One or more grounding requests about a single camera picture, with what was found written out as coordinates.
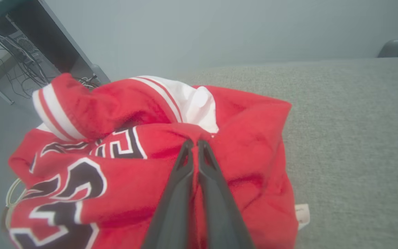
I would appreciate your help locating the white perforated laundry basket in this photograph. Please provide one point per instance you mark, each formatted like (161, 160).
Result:
(9, 199)

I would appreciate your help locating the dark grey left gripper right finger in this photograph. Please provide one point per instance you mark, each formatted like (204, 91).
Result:
(216, 207)

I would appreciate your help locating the red Bulls basketball jersey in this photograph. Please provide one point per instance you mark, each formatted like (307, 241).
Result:
(254, 138)

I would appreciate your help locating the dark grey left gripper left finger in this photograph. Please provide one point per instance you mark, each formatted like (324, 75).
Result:
(174, 207)

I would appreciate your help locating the grey partition panel end post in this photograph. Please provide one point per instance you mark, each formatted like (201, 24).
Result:
(100, 74)

